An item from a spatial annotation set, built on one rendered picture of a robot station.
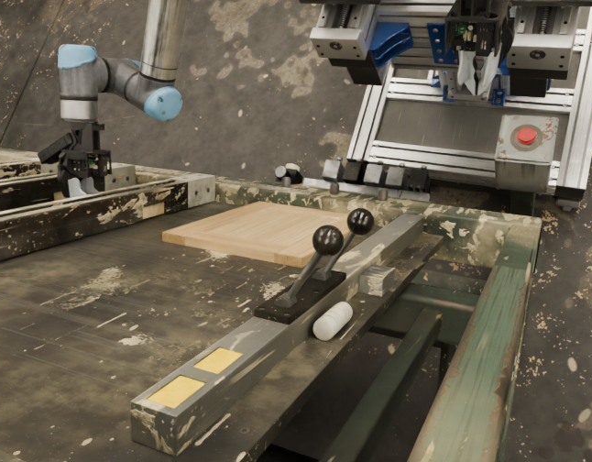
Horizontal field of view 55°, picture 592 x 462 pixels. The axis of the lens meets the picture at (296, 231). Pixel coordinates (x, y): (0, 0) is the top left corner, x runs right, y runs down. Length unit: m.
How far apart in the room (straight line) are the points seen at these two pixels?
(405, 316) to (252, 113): 1.89
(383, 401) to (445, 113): 1.66
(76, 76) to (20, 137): 2.38
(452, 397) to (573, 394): 1.63
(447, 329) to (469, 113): 1.33
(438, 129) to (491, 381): 1.71
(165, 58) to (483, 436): 0.94
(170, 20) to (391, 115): 1.28
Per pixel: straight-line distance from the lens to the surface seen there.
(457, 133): 2.21
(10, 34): 4.20
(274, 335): 0.65
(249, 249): 1.06
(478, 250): 1.34
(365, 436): 0.66
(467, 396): 0.56
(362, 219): 0.76
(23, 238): 1.11
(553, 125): 1.39
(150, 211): 1.36
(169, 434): 0.53
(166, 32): 1.20
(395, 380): 0.78
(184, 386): 0.55
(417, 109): 2.29
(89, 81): 1.28
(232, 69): 2.98
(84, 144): 1.28
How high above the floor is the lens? 2.16
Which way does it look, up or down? 62 degrees down
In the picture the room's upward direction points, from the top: 47 degrees counter-clockwise
